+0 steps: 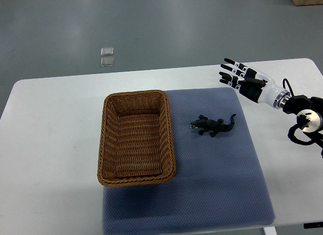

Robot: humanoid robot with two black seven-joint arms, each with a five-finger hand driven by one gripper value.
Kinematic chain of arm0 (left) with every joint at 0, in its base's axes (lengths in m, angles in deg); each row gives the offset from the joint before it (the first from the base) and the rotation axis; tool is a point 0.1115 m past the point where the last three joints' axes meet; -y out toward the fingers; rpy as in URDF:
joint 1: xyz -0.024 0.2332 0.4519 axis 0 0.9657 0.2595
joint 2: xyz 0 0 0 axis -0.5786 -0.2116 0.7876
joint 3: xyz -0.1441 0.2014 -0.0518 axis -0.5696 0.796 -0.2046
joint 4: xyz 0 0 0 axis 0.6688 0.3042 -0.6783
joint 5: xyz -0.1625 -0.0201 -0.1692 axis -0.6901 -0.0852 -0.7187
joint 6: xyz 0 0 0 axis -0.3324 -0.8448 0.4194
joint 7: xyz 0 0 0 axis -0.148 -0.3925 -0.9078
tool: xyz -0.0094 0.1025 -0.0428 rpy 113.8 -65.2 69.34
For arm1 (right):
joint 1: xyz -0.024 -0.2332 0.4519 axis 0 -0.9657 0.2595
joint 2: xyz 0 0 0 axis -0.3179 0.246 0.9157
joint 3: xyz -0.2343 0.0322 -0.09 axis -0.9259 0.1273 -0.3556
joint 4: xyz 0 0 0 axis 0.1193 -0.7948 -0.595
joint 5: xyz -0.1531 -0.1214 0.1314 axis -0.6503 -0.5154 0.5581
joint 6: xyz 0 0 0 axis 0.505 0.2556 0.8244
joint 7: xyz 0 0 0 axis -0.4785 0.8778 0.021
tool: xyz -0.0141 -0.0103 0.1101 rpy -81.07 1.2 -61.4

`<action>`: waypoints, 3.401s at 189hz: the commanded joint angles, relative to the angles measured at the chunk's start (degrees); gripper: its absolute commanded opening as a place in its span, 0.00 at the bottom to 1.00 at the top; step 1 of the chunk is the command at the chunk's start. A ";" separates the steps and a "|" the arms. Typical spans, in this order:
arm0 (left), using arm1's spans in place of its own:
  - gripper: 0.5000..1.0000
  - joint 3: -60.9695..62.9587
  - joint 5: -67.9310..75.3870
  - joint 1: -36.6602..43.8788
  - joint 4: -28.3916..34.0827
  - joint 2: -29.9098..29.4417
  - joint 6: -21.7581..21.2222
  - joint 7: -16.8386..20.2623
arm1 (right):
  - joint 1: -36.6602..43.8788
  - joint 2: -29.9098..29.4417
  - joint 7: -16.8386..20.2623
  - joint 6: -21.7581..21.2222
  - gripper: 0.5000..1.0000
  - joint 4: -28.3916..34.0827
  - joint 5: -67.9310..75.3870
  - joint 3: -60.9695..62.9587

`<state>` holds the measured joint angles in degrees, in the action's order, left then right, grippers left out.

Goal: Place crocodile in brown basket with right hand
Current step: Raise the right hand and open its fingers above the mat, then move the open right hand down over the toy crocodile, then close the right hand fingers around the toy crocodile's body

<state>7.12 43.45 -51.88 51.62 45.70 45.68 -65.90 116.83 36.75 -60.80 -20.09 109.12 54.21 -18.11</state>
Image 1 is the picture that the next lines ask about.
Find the dark green toy crocodile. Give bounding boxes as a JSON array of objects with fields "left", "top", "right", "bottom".
[{"left": 190, "top": 114, "right": 236, "bottom": 137}]

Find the black table control panel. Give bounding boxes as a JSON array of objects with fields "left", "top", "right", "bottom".
[{"left": 303, "top": 222, "right": 323, "bottom": 229}]

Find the upper metal floor plate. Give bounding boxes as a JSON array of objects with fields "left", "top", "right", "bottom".
[{"left": 100, "top": 47, "right": 114, "bottom": 56}]

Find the metal floor plate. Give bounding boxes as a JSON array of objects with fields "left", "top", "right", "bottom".
[
  {"left": 100, "top": 57, "right": 114, "bottom": 67},
  {"left": 100, "top": 47, "right": 114, "bottom": 56}
]

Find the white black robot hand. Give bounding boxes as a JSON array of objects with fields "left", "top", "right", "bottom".
[{"left": 219, "top": 58, "right": 291, "bottom": 109}]

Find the blue grey fabric mat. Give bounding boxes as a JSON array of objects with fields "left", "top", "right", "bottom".
[{"left": 102, "top": 88, "right": 275, "bottom": 234}]

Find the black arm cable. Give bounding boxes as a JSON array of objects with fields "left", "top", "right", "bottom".
[{"left": 282, "top": 78, "right": 296, "bottom": 97}]

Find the brown wicker basket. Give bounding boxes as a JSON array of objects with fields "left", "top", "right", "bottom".
[{"left": 97, "top": 90, "right": 176, "bottom": 187}]

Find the lower metal floor plate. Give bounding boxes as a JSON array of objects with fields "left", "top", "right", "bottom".
[{"left": 100, "top": 57, "right": 114, "bottom": 67}]

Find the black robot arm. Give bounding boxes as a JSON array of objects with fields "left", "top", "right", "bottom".
[{"left": 281, "top": 95, "right": 322, "bottom": 147}]

